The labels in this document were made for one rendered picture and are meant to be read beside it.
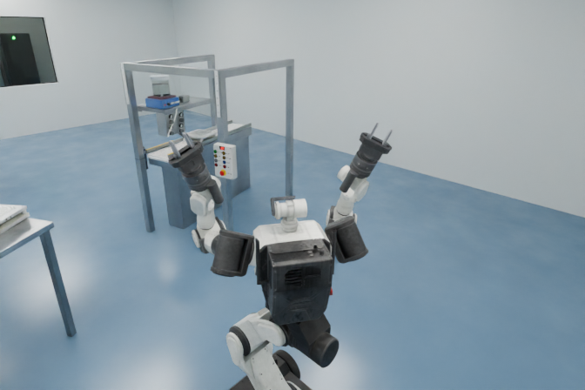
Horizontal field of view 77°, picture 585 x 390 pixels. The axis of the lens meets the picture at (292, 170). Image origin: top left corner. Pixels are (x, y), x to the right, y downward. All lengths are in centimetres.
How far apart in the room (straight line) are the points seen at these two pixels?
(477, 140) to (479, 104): 44
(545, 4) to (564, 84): 83
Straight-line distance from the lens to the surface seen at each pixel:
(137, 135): 356
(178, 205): 378
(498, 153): 507
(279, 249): 125
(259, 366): 192
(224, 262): 130
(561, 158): 497
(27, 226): 260
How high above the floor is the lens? 191
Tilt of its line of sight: 22 degrees down
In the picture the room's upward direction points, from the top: 1 degrees clockwise
